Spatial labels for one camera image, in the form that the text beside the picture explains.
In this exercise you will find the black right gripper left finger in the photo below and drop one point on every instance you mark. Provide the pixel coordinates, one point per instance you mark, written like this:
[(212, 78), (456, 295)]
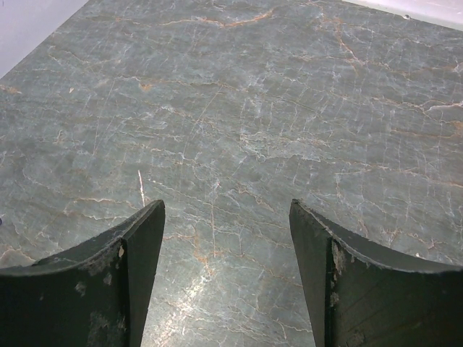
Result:
[(94, 294)]

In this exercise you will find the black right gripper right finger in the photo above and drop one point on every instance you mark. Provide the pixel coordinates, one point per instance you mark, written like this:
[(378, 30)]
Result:
[(360, 293)]

